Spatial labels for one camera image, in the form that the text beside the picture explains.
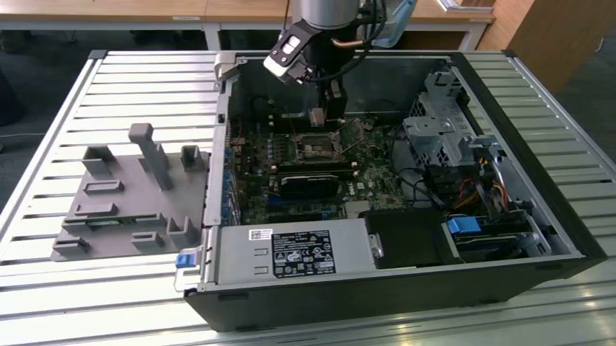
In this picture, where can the blue case latch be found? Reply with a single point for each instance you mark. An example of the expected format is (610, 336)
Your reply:
(185, 260)

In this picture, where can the wooden desk white frame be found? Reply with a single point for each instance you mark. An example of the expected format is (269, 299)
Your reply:
(97, 7)
(241, 7)

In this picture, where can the silver power supply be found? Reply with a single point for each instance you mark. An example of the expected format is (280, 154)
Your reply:
(241, 259)

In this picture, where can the black plastic shroud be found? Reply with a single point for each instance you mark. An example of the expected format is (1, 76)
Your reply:
(410, 238)

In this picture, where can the grey parts rack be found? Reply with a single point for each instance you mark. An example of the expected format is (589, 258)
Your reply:
(136, 198)

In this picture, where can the silver chipset heatsink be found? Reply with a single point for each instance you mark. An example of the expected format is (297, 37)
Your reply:
(359, 209)

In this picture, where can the black expansion slot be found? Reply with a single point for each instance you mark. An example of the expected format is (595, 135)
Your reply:
(293, 218)

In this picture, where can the wooden cabinet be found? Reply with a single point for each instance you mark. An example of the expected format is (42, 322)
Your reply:
(554, 36)

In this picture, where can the green motherboard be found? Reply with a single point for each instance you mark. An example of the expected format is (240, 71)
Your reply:
(376, 169)

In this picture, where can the metal drive cage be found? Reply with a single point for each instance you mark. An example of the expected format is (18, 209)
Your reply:
(428, 133)

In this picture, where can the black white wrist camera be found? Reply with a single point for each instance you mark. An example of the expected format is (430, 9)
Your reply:
(289, 47)

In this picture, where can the grey case latch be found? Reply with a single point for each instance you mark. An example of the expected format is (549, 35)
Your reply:
(223, 66)

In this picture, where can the black graphics card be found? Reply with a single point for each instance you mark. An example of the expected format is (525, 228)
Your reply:
(308, 187)

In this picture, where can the silver coin battery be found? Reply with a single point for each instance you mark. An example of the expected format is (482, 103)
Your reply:
(370, 125)

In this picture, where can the hard disk in blue carrier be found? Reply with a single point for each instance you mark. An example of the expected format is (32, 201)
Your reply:
(462, 227)

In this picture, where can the silver green CPU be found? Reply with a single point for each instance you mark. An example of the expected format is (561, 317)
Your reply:
(316, 117)

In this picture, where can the black PC case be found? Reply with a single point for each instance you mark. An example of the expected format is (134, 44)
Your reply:
(338, 306)

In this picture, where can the green RAM stick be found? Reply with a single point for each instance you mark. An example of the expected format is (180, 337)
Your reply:
(140, 218)

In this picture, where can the CPU socket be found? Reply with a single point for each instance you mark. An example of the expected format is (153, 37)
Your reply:
(316, 147)

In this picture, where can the black RAM slot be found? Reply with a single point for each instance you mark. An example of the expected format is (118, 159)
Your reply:
(313, 166)
(313, 171)
(299, 121)

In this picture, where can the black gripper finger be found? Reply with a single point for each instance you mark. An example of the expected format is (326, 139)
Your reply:
(339, 104)

